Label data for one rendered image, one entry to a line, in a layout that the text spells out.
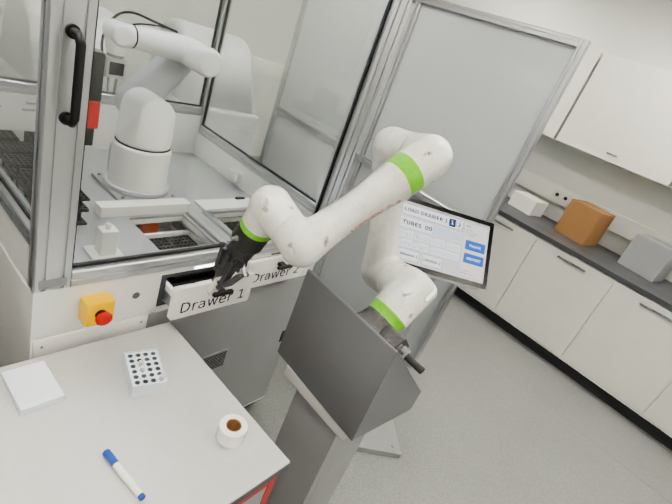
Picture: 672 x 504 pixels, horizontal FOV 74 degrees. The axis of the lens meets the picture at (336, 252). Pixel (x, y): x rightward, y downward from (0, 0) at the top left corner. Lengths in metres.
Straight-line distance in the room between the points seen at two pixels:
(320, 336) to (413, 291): 0.30
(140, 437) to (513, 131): 2.17
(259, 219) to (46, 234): 0.47
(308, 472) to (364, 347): 0.56
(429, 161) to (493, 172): 1.44
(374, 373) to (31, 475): 0.75
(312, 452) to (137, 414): 0.58
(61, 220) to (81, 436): 0.48
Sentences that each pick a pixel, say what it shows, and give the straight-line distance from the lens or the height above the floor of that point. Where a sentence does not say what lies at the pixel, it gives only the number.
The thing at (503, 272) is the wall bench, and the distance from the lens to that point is 3.99.
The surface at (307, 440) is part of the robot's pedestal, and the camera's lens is 1.54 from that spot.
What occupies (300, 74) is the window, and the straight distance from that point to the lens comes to 1.38.
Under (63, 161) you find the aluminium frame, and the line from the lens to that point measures 1.10.
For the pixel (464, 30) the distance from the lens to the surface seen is 2.83.
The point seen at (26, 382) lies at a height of 0.78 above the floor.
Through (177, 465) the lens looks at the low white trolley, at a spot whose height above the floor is 0.76.
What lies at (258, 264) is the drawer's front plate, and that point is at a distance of 1.57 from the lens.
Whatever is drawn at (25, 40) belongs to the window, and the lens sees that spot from 1.19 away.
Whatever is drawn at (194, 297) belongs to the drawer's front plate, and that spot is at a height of 0.89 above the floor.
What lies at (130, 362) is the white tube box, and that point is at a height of 0.78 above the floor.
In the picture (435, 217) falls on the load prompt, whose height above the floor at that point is 1.16.
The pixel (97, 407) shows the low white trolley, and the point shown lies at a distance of 1.23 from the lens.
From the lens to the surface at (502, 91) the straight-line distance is 2.64.
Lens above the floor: 1.69
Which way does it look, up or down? 25 degrees down
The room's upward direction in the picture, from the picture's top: 21 degrees clockwise
